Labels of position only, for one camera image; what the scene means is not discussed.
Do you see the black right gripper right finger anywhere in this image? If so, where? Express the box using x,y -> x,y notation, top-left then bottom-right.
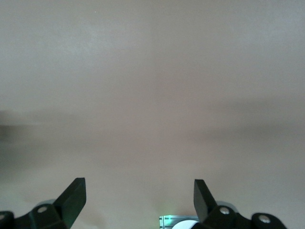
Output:
193,179 -> 286,229

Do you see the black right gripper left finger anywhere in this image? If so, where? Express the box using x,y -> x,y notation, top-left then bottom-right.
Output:
0,177 -> 86,229

